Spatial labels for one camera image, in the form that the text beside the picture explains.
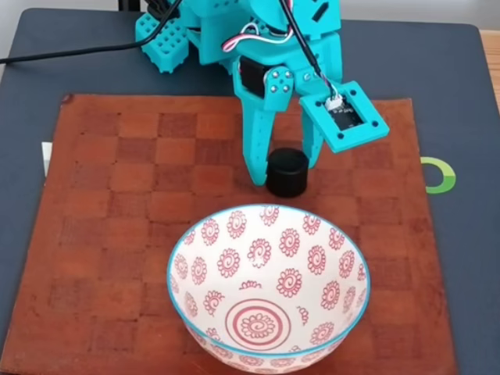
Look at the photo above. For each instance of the black cylinder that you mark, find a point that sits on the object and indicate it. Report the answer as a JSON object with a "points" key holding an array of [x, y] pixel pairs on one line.
{"points": [[287, 176]]}

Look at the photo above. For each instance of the white bowl with red flowers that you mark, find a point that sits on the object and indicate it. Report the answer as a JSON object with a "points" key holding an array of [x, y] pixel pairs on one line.
{"points": [[269, 281]]}

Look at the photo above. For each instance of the brown leather checkered mat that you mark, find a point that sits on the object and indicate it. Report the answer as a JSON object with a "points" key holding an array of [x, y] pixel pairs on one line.
{"points": [[117, 234]]}

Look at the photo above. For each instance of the teal framed camera module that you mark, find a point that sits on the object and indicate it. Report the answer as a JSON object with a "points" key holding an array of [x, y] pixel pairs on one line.
{"points": [[367, 129]]}

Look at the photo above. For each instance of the black clamp post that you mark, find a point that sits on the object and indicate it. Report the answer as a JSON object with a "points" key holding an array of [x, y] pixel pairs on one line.
{"points": [[129, 4]]}

